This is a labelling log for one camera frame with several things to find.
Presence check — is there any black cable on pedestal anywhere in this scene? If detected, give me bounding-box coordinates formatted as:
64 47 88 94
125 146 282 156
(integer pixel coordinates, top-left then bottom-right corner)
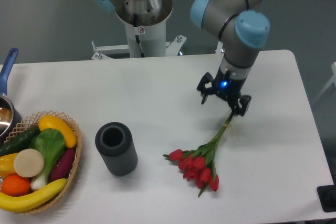
132 13 145 58

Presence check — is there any orange fruit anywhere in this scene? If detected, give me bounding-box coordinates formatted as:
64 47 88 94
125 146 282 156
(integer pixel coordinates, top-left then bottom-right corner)
1 174 30 197

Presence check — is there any white metal base frame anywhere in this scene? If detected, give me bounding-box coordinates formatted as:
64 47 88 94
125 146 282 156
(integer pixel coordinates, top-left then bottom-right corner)
91 35 187 60

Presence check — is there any dark green cucumber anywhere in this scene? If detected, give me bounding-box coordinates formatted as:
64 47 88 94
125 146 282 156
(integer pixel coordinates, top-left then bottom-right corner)
1 125 40 156

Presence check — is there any yellow banana lower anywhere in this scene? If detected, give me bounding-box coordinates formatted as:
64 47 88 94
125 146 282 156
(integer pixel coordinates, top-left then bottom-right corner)
1 178 67 213

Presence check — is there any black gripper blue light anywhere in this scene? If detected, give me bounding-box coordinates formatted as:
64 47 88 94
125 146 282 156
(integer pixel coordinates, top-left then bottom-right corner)
196 68 251 116

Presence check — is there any white furniture piece right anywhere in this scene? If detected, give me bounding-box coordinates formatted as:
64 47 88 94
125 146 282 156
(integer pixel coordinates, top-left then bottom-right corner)
312 62 335 104

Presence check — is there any blue handled saucepan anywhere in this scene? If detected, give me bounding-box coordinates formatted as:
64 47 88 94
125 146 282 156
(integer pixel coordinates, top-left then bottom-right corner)
1 48 22 146

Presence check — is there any dark grey ribbed vase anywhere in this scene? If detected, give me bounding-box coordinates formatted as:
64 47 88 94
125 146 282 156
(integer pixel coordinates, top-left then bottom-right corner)
95 122 138 176

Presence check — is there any woven wicker basket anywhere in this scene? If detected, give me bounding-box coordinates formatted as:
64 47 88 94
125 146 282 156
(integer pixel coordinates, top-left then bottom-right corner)
5 111 82 214

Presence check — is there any yellow bell pepper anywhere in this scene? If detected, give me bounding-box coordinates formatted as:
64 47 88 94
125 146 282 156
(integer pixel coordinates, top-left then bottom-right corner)
0 153 18 177

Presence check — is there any green bok choy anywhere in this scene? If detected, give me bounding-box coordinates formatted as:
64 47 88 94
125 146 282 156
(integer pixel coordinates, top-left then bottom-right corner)
29 129 65 191

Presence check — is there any beige round disc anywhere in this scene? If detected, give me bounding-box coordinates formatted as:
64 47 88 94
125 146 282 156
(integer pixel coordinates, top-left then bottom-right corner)
14 148 44 178

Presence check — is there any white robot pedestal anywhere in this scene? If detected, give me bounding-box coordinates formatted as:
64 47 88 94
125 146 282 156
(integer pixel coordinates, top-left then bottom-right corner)
116 0 173 58

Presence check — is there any purple sweet potato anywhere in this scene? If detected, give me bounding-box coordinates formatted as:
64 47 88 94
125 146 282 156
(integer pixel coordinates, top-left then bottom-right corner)
50 148 76 182

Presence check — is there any black device at edge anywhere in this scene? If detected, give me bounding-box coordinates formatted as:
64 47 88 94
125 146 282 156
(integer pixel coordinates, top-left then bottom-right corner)
317 185 335 212

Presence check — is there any red tulip bouquet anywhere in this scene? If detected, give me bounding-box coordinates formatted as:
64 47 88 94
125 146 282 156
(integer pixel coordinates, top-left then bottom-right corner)
163 112 235 197

